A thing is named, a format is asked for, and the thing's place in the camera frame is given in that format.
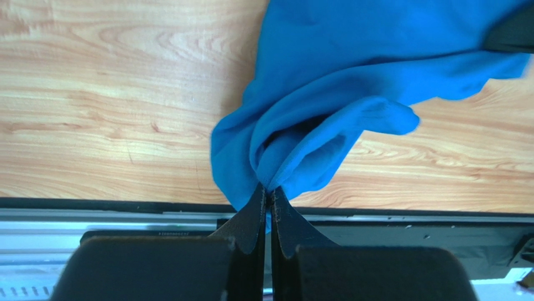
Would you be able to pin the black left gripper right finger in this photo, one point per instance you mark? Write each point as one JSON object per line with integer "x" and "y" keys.
{"x": 295, "y": 243}

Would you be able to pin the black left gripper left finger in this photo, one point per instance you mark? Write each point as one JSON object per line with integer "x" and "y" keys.
{"x": 246, "y": 231}

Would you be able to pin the blue t shirt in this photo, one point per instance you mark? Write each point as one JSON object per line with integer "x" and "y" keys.
{"x": 327, "y": 71}

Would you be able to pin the black t shirt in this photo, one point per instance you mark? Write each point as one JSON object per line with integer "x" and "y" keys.
{"x": 514, "y": 33}

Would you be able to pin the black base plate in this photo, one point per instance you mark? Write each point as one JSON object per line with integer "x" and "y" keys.
{"x": 48, "y": 230}

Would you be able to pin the aluminium frame rail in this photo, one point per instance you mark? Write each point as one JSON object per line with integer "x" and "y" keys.
{"x": 146, "y": 265}

